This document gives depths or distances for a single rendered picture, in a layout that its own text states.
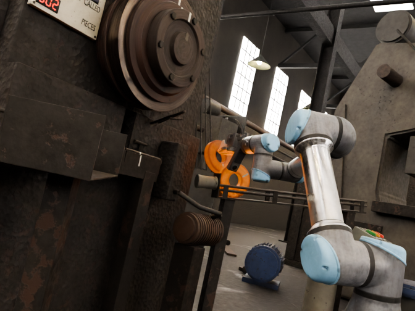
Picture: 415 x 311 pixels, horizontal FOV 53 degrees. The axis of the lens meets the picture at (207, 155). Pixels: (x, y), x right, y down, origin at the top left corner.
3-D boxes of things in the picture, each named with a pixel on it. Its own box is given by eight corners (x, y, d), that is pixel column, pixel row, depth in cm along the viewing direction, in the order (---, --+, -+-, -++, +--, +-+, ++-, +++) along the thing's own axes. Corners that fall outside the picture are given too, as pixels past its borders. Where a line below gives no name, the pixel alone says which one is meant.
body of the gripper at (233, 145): (239, 139, 188) (257, 136, 178) (236, 157, 186) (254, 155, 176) (226, 133, 184) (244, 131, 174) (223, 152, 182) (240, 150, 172)
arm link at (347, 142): (372, 116, 131) (297, 164, 175) (342, 110, 128) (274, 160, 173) (375, 150, 127) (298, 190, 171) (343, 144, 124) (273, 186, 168)
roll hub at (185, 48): (138, 70, 142) (157, -6, 144) (186, 97, 164) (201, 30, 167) (150, 70, 138) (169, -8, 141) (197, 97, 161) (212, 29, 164)
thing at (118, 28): (91, 87, 139) (123, -43, 144) (175, 124, 177) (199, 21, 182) (104, 87, 135) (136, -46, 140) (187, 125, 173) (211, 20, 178)
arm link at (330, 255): (380, 279, 99) (339, 107, 130) (324, 273, 96) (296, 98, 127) (351, 294, 109) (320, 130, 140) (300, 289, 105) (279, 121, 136)
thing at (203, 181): (193, 187, 181) (194, 173, 182) (212, 189, 184) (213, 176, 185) (197, 188, 176) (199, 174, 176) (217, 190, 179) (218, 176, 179)
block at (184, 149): (146, 195, 172) (159, 139, 175) (159, 197, 179) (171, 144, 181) (166, 200, 166) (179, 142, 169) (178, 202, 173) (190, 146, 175)
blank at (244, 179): (223, 203, 185) (227, 203, 182) (211, 171, 182) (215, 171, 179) (251, 188, 191) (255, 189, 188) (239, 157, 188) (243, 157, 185)
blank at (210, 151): (201, 141, 187) (205, 139, 185) (224, 142, 198) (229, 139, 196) (207, 174, 185) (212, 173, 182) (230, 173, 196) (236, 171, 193)
